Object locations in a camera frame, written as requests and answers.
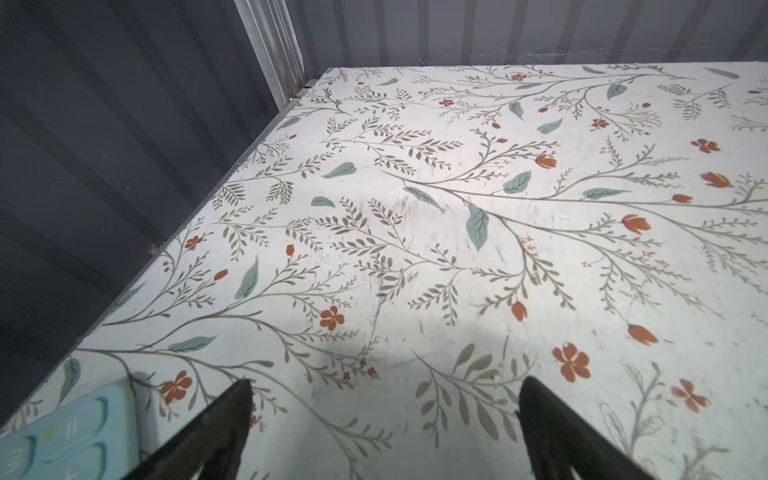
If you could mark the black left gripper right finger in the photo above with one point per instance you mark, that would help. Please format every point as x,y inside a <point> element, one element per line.
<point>561,445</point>

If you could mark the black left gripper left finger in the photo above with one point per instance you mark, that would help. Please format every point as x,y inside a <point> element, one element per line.
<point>208,447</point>

